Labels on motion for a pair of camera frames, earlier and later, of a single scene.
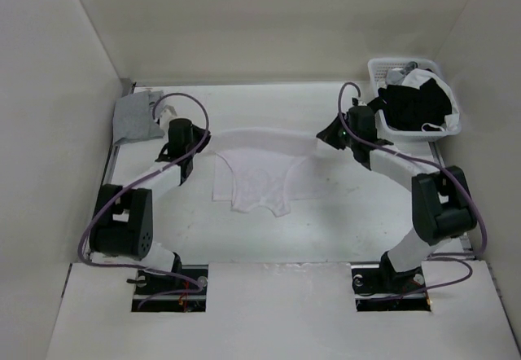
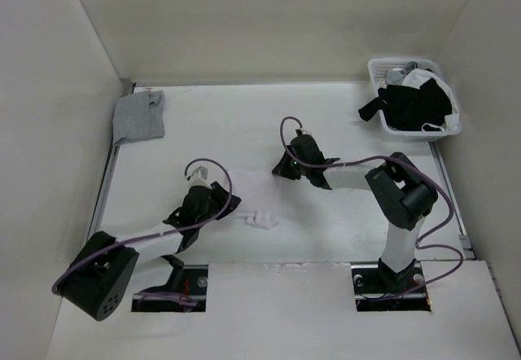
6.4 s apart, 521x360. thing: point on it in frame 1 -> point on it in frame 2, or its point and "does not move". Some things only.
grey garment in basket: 396,77 does not move
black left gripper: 201,133 -> 220,195
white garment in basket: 416,77 does not move
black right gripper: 329,134 -> 282,168
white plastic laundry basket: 378,68 does not move
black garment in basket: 408,109 does not move
